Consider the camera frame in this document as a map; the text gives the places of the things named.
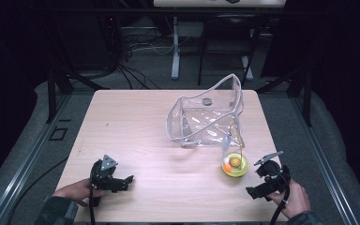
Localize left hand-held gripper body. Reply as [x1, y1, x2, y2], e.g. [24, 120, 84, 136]
[89, 154, 122, 193]

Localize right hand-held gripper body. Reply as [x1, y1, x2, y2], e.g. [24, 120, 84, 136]
[252, 150, 292, 198]

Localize yellow round toy with strap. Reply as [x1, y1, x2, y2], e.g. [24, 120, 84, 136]
[220, 125, 249, 178]

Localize clear plastic bag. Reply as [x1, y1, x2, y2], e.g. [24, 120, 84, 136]
[165, 73, 246, 149]

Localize person's left hand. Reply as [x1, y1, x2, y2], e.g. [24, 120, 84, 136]
[52, 178, 105, 208]

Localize person's right hand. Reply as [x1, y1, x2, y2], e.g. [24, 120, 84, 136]
[266, 178, 311, 220]

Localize black metal stand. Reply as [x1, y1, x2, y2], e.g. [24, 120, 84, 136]
[255, 67, 314, 128]
[44, 67, 111, 125]

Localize white table leg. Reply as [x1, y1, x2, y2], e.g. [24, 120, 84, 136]
[241, 55, 254, 82]
[171, 16, 182, 81]

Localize dark equipment cabinet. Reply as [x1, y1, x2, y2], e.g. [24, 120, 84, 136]
[57, 13, 121, 71]

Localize black chair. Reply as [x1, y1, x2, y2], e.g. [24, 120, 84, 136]
[197, 14, 265, 87]

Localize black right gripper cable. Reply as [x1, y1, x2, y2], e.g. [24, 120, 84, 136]
[269, 170, 293, 225]

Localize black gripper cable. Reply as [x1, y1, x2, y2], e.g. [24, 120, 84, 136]
[88, 184, 97, 225]
[269, 170, 293, 225]

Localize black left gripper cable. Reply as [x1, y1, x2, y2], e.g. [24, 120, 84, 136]
[88, 184, 97, 225]

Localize aluminium floor rail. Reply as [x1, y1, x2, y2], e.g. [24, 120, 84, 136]
[289, 93, 360, 225]
[0, 93, 73, 225]

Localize black floor cable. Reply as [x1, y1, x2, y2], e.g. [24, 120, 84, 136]
[7, 156, 70, 225]

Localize bundle of floor cables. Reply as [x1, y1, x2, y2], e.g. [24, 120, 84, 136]
[115, 26, 174, 91]

